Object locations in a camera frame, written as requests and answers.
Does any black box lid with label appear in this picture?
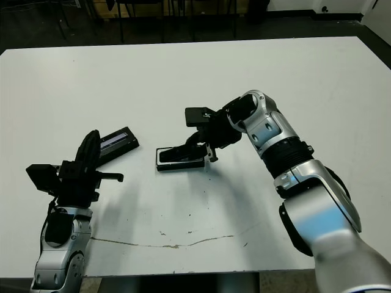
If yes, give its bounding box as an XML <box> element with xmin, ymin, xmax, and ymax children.
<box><xmin>99</xmin><ymin>126</ymin><xmax>141</xmax><ymax>162</ymax></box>

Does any black metal frame chair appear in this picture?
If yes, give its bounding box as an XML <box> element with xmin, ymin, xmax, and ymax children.
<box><xmin>117</xmin><ymin>0</ymin><xmax>167</xmax><ymax>43</ymax></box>

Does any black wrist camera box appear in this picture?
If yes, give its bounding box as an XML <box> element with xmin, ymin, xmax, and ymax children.
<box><xmin>184</xmin><ymin>106</ymin><xmax>216</xmax><ymax>128</ymax></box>
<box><xmin>25</xmin><ymin>164</ymin><xmax>62</xmax><ymax>193</ymax></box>

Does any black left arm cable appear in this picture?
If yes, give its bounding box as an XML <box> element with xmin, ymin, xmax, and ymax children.
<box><xmin>39</xmin><ymin>197</ymin><xmax>59</xmax><ymax>254</ymax></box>

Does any black box base white insert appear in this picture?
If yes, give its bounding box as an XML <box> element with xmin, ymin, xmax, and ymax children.
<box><xmin>155</xmin><ymin>147</ymin><xmax>206</xmax><ymax>173</ymax></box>

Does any black waste bin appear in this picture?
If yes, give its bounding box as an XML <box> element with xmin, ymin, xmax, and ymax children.
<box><xmin>247</xmin><ymin>0</ymin><xmax>271</xmax><ymax>24</ymax></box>

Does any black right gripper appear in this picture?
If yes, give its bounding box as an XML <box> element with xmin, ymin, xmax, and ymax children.
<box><xmin>172</xmin><ymin>109</ymin><xmax>244</xmax><ymax>162</ymax></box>

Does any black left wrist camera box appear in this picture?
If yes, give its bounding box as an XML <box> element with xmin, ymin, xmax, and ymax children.
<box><xmin>25</xmin><ymin>164</ymin><xmax>62</xmax><ymax>193</ymax></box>

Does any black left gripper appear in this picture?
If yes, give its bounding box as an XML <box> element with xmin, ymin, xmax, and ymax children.
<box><xmin>53</xmin><ymin>130</ymin><xmax>125</xmax><ymax>208</ymax></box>

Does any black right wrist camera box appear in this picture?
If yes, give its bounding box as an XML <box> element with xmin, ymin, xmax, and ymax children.
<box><xmin>184</xmin><ymin>106</ymin><xmax>216</xmax><ymax>128</ymax></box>

